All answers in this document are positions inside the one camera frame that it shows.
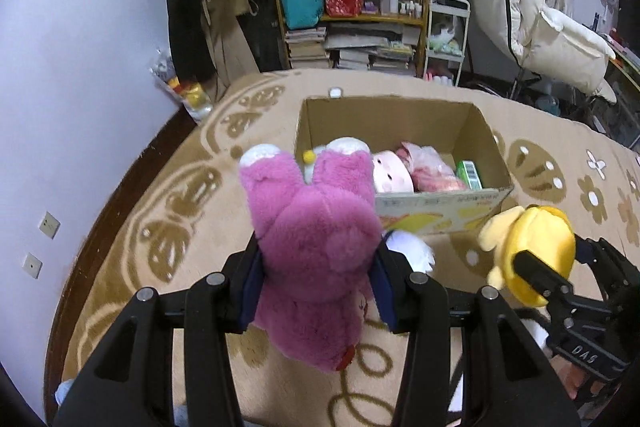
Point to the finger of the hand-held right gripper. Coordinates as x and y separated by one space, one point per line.
542 279
607 264

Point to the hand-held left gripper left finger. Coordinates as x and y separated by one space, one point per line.
250 292

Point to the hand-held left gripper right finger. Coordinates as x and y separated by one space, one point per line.
390 292

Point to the white plush toy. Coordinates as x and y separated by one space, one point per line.
415 252

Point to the yellow plush toy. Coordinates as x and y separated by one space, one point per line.
540 232

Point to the pink plush bear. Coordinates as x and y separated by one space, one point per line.
310 232

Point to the pale-faced plush doll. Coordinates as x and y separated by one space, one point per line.
392 172

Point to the green tissue pack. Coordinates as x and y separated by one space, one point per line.
470 174

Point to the pink plastic-wrapped pack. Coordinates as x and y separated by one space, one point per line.
430 167

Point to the cardboard box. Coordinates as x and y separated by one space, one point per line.
390 122

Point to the wooden desk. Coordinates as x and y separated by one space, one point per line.
625 64

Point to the small white box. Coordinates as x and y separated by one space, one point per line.
335 93

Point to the plastic bag of toys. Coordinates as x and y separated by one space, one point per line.
187 94

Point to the grey cloth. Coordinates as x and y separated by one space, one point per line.
64 393

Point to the cream duvet on chair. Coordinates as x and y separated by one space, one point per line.
550 42

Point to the pile of books and papers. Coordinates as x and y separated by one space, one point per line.
370 52

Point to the black monitor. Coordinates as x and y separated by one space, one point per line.
630 17

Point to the stack of books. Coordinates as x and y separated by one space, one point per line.
306 49

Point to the beige hanging garment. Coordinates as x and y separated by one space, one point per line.
235 42

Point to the plush toy in cart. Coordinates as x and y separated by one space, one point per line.
446 39

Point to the black hanging garment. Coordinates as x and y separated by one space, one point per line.
187 37

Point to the row of small cosmetic bottles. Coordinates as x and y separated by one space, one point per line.
411 9

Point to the wall outlet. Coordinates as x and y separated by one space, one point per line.
32 266
50 224

